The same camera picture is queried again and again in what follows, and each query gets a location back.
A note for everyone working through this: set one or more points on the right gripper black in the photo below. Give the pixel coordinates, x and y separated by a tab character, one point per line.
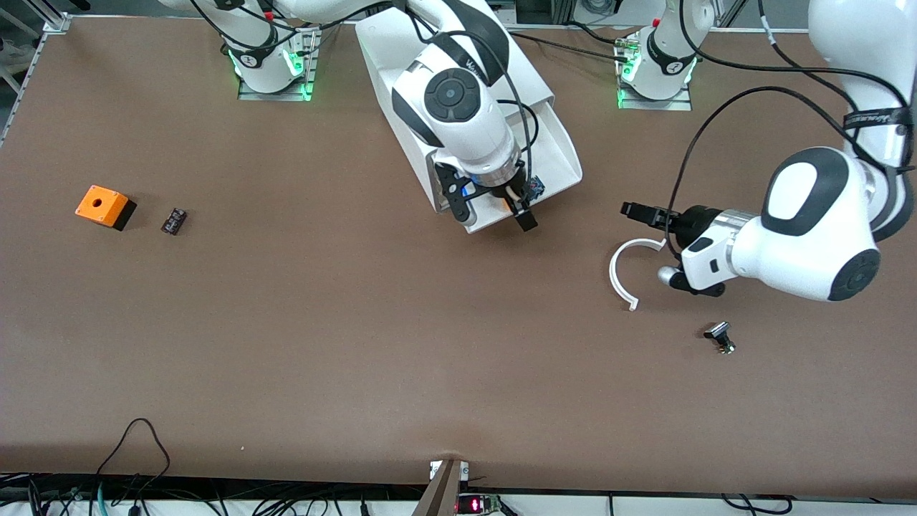
521	212

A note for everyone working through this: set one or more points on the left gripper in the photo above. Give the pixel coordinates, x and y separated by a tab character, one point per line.
693	218

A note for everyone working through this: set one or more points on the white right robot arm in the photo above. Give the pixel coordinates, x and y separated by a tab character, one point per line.
451	115

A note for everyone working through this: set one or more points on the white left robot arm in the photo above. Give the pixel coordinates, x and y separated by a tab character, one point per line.
809	229

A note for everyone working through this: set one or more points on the black blue electronic module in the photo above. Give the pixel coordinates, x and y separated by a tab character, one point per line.
536	188

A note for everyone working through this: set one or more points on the white curved plastic clip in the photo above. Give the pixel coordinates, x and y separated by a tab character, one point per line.
613	272

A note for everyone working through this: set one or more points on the black headed metal bolt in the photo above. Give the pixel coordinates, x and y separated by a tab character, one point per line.
719	335

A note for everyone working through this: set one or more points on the device with red display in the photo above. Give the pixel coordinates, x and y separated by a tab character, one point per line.
476	505

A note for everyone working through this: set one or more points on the small black electronic component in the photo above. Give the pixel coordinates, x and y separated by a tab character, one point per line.
174	221

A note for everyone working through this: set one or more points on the orange box with black base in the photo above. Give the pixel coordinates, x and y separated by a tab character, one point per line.
100	204

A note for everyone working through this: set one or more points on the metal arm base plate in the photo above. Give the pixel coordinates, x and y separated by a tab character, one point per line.
276	95
655	104

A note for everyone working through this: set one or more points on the small silver bracket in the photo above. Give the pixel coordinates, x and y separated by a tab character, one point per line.
434	469

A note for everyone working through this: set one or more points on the tan camera mount post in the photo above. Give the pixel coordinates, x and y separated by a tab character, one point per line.
440	494

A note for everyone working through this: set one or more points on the aluminium frame profile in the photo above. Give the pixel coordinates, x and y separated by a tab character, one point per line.
54	21

